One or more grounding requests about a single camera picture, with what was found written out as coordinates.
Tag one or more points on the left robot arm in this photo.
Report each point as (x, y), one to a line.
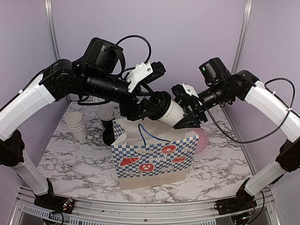
(48, 86)

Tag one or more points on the aluminium front rail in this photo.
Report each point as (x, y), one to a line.
(93, 212)

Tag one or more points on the bundle of white wrapped straws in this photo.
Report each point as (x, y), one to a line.
(105, 111)

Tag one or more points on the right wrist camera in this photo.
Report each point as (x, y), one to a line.
(189, 90)

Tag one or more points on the checkered paper bag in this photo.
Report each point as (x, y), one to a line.
(148, 153)

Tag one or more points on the aluminium post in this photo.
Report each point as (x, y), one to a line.
(51, 27)
(243, 34)

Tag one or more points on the stack of black lids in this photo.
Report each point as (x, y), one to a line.
(108, 137)

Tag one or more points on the pink plate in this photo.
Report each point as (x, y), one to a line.
(202, 141)

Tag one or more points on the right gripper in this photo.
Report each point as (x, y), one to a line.
(197, 108)

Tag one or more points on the black cup holding straws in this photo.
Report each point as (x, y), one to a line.
(108, 123)

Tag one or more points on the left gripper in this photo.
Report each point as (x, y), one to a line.
(135, 113)

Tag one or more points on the left aluminium post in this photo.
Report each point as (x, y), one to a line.
(51, 27)

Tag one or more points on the stack of white paper cups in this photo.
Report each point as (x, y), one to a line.
(77, 126)

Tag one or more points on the right aluminium post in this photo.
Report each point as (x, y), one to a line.
(243, 34)

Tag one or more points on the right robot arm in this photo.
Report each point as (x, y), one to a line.
(247, 87)

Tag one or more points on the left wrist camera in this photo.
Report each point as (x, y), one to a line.
(147, 72)

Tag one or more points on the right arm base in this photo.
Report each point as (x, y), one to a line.
(234, 204)

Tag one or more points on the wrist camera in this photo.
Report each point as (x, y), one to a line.
(189, 90)
(147, 72)

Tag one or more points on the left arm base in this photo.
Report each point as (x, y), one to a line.
(54, 202)

